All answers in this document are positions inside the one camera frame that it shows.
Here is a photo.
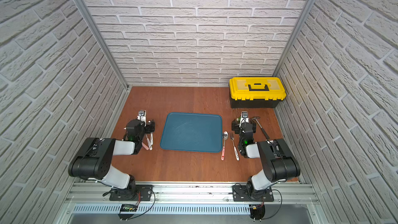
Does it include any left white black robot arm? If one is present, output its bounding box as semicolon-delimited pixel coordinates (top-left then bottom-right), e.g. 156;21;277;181
68;119;155;191

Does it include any steel claw hammer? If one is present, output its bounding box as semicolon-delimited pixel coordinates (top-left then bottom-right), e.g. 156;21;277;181
251;116;270;141

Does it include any fork with white Pochacco handle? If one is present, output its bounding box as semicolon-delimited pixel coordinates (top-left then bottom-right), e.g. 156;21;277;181
230;131;239;161

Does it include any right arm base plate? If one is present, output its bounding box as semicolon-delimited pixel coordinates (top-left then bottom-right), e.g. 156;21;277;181
232;184;274;202

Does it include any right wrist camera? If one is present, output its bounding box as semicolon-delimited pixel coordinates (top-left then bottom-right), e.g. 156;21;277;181
240;111;249;122

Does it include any spoon with white Pochacco handle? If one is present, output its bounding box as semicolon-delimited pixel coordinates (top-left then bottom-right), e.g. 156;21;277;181
146;134;152;150

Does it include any teal plastic tray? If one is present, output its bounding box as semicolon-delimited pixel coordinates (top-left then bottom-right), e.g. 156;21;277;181
160;112;223;153

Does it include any yellow black toolbox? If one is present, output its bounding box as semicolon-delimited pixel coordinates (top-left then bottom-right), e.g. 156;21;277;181
229;77;287;108

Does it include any aluminium front rail frame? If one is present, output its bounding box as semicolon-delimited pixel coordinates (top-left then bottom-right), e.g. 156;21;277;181
56;181;327;224

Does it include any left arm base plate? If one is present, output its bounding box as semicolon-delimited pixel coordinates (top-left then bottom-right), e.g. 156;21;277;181
109;184;153;202

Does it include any black controller box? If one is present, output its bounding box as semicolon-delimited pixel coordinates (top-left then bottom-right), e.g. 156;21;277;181
118;204;138;220
249;205;265;222

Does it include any right black controller box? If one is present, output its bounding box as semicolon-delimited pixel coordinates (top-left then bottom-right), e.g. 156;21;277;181
249;205;265;222

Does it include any left black controller box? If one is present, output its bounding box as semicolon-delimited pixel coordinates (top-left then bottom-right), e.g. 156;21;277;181
118;204;138;220

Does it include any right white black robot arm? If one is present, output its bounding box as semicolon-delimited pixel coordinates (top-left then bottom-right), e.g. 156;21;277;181
231;117;301;198

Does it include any spoon with strawberry pink handle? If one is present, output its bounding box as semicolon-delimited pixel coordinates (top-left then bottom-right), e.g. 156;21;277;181
221;131;229;161

